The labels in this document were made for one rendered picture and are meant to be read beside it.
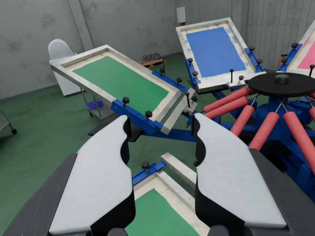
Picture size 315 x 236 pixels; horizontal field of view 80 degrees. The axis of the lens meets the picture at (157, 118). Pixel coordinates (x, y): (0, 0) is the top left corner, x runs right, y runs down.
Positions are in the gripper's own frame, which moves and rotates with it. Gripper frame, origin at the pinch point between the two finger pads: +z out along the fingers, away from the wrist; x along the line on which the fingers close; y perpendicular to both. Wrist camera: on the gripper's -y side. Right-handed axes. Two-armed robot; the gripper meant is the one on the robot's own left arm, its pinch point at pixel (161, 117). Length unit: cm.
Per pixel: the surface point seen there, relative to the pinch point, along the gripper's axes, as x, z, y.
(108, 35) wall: -168, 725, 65
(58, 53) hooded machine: -258, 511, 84
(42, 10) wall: -339, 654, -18
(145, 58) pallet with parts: -42, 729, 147
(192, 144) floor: 48, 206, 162
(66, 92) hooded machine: -260, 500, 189
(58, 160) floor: -155, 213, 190
